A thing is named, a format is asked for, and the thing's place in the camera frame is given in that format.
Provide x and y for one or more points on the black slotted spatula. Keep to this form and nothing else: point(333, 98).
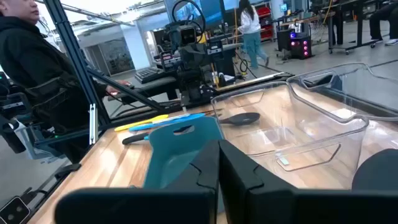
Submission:
point(242, 119)

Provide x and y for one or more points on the computer tower pink lights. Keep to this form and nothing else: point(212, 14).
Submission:
point(301, 46)

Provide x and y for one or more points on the silver frame bracket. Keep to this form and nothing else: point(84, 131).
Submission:
point(93, 124)

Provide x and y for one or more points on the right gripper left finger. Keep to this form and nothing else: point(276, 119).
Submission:
point(186, 205)

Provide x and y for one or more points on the teal plastic bin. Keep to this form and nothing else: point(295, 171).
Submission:
point(174, 149)

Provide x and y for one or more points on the black keyboard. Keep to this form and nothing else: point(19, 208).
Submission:
point(149, 74)

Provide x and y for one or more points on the person's hand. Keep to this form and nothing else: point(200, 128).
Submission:
point(119, 85)

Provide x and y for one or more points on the person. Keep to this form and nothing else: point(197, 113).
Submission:
point(382, 18)
point(252, 28)
point(31, 62)

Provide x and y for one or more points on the computer monitor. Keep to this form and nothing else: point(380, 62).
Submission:
point(214, 11)

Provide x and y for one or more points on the yellow silicone spoon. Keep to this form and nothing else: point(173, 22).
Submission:
point(143, 122)

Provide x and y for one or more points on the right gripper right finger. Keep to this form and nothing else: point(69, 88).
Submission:
point(280, 208)

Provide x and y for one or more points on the long blue silicone spoon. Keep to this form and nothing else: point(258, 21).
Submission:
point(186, 119)

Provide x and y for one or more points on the slim white utensil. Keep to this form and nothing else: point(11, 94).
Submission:
point(171, 119)

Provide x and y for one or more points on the clear plastic bin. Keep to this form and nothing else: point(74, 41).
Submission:
point(311, 133)

